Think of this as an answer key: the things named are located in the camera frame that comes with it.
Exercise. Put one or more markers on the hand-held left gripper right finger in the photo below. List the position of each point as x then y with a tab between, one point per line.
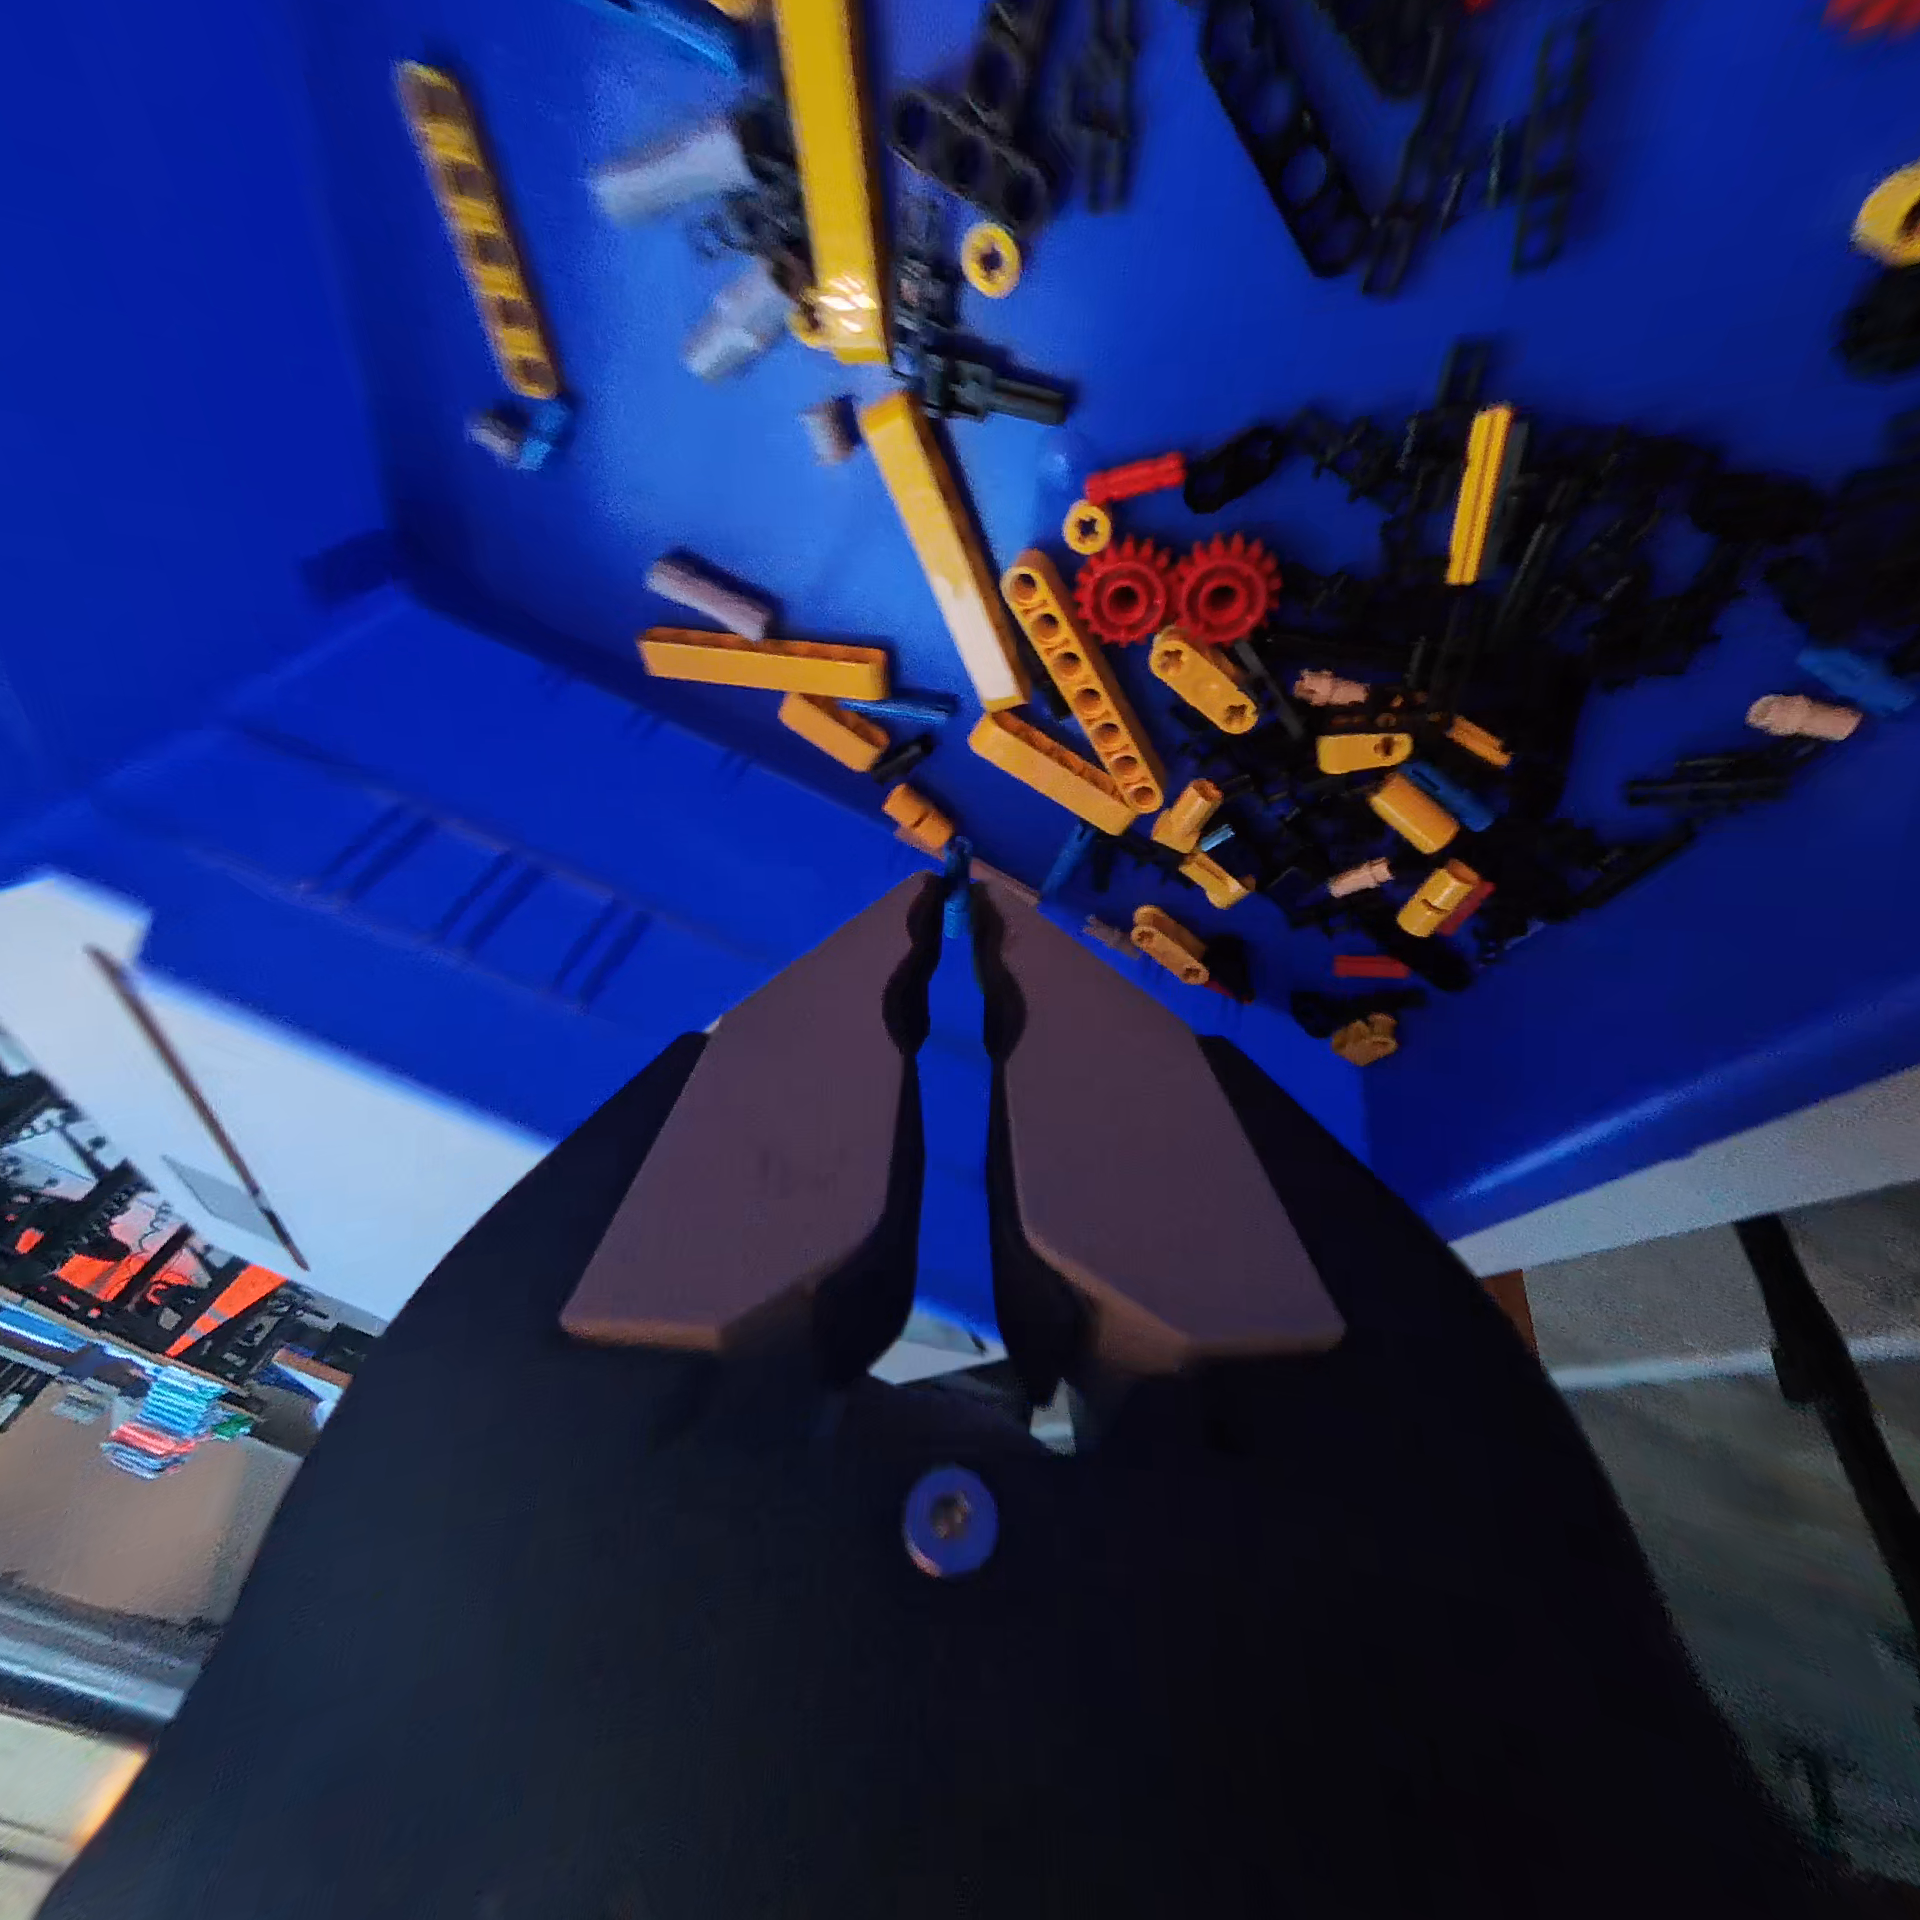
1155	1185

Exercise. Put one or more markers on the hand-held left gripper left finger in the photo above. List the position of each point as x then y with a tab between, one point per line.
750	1170

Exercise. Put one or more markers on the stack of coloured trays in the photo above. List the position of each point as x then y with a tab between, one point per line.
173	1418

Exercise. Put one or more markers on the blue lego pin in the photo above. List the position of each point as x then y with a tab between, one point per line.
957	908

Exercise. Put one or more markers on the blue plastic bin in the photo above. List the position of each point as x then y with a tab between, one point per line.
376	721

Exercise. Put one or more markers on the pile of lego pieces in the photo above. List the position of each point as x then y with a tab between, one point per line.
1080	674

